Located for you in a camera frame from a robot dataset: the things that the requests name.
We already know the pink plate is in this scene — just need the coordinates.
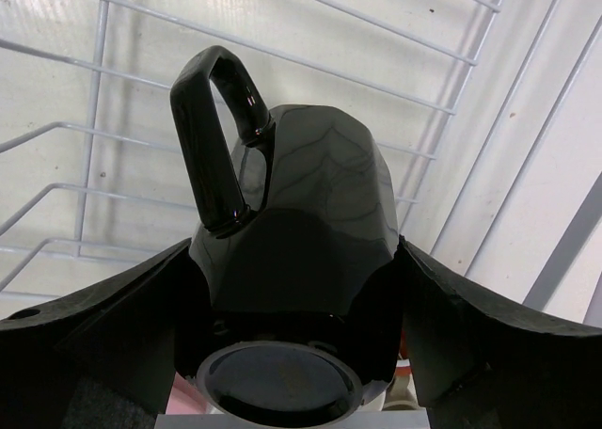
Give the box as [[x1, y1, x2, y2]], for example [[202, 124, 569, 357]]
[[166, 373, 209, 415]]

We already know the white bowl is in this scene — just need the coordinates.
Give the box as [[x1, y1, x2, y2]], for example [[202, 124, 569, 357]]
[[383, 354, 420, 411]]

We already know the white wire dish rack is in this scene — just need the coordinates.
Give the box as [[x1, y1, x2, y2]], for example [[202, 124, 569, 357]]
[[1, 0, 601, 325]]

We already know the black mug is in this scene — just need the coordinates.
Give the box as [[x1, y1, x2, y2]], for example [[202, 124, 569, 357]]
[[170, 46, 401, 428]]

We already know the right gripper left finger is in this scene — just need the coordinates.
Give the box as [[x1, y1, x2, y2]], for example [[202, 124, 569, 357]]
[[1, 240, 194, 428]]

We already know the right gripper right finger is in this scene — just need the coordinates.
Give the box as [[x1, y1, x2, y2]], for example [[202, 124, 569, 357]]
[[397, 239, 601, 428]]

